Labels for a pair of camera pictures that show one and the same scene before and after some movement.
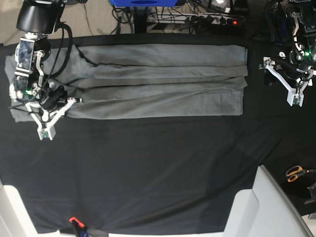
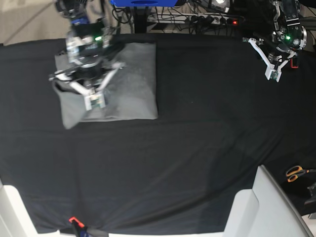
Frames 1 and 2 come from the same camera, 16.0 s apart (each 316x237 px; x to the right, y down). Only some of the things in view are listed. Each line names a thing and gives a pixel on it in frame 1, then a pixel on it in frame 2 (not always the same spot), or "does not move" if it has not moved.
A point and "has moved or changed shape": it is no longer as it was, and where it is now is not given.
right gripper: (295, 96) → (274, 57)
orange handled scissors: (293, 173) does not move
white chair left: (16, 219) does not move
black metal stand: (140, 20) does not move
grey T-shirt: (135, 81) has moved or changed shape
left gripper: (56, 101) → (90, 79)
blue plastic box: (143, 3) does not move
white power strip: (195, 19) does not move
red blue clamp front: (81, 230) does not move
